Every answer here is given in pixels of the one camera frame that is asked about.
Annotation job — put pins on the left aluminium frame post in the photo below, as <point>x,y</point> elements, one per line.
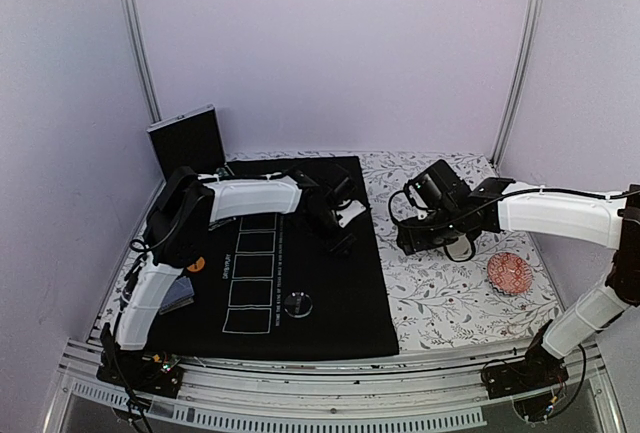
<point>135,33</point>

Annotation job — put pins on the right aluminium frame post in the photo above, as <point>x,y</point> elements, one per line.
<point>531,20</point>

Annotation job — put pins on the aluminium frame post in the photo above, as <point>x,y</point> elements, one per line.
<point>531,20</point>
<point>135,33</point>

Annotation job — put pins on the floral white tablecloth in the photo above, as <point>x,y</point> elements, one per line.
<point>434,302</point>

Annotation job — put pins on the cream white cup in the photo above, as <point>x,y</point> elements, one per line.
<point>461,250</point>

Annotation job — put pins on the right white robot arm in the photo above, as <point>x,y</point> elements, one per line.
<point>574,228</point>

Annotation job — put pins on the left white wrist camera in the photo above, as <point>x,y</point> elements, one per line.
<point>349,211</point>

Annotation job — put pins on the aluminium front rail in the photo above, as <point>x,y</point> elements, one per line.
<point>427,391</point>

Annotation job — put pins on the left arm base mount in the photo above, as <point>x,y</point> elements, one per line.
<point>155,373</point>

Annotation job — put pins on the blue playing card deck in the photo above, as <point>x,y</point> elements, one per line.
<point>180,294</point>

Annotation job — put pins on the red patterned bowl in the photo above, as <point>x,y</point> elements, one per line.
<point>509,273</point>

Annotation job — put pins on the aluminium poker chip case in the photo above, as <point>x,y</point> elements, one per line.
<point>185,146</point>

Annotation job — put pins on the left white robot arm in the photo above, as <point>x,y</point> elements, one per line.
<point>158,264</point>

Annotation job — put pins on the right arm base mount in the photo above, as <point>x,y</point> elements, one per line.
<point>530,383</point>

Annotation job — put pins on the black poker mat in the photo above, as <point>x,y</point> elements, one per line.
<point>253,263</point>

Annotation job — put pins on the orange big blind button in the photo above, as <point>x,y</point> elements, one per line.
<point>197,266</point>

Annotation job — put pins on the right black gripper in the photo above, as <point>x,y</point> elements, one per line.
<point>413,239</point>

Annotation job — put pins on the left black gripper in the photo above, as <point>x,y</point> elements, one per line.
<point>338,245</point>

